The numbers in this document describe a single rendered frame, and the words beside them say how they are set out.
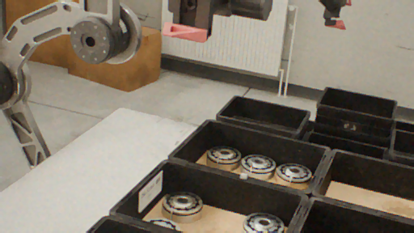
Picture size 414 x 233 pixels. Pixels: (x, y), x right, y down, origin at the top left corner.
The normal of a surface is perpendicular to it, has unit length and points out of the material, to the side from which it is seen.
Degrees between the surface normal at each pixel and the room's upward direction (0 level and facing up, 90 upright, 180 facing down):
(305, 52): 90
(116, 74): 90
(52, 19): 90
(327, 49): 90
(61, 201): 0
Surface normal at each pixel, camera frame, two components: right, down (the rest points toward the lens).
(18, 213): 0.11, -0.89
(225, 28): -0.27, 0.40
